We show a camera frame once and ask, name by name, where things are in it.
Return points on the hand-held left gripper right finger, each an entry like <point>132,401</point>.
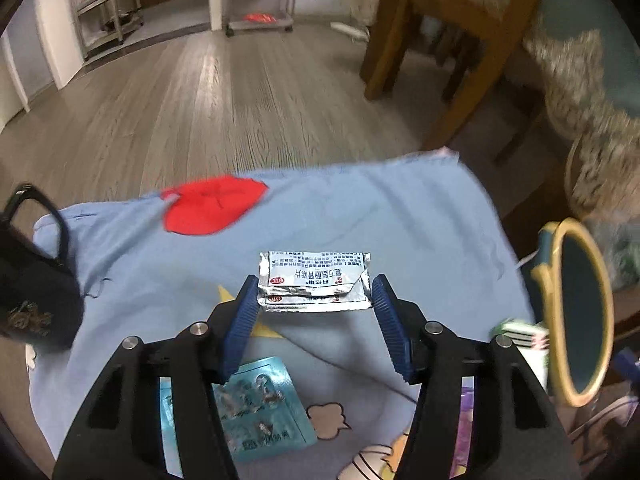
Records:
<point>392,330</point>

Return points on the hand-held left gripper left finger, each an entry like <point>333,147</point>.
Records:
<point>242,330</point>

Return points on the small silver medicine sachet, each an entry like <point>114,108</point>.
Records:
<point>315,301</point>

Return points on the large silver medicine sachet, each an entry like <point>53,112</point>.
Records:
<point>315,267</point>

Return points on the yellow rimmed round mirror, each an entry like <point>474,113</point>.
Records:
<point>580,315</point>

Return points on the teal blister pack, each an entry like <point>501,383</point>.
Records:
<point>265,410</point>

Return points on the light blue printed blanket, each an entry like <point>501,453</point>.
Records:
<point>380,220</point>

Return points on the purple packet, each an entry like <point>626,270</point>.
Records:
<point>464,430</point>

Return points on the white and green medicine box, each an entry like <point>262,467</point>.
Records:
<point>525,340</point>

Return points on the black ceramic mug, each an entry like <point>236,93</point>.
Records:
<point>35,295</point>

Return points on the wooden chair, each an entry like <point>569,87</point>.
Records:
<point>450,50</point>

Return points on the white power strip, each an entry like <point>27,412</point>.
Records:
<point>350,30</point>

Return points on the red item on cart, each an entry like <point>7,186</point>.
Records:
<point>260,18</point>

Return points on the metal shelf rack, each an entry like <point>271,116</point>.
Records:
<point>105,0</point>

